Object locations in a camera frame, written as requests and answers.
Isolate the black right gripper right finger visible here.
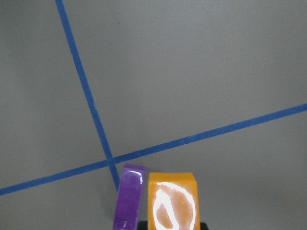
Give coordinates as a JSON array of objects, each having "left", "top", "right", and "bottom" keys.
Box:
[{"left": 200, "top": 222, "right": 208, "bottom": 230}]

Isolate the orange trapezoid block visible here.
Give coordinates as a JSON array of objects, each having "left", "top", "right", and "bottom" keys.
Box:
[{"left": 148, "top": 172, "right": 201, "bottom": 230}]

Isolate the purple trapezoid block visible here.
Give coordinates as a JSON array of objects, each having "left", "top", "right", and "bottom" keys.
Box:
[{"left": 112, "top": 164, "right": 146, "bottom": 230}]

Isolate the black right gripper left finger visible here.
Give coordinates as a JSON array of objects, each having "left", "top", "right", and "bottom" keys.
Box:
[{"left": 137, "top": 221, "right": 148, "bottom": 230}]

